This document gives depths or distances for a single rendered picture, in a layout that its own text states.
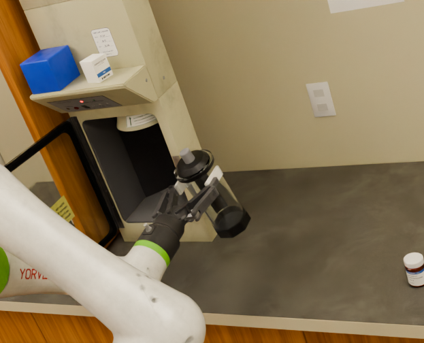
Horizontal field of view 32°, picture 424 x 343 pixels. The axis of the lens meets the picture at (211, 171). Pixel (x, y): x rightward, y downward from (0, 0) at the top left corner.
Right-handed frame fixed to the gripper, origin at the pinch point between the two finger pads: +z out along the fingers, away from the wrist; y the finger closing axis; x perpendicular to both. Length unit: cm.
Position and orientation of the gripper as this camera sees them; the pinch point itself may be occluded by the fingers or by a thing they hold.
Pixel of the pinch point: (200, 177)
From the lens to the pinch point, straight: 184.6
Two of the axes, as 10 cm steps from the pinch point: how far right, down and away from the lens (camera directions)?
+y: -7.9, 0.7, 6.1
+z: 4.1, -6.7, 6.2
